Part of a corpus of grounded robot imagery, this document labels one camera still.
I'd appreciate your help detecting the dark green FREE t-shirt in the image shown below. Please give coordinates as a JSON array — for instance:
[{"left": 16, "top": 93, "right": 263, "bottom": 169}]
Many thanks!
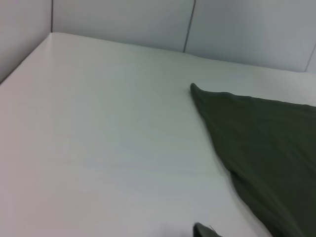
[{"left": 189, "top": 82, "right": 316, "bottom": 237}]

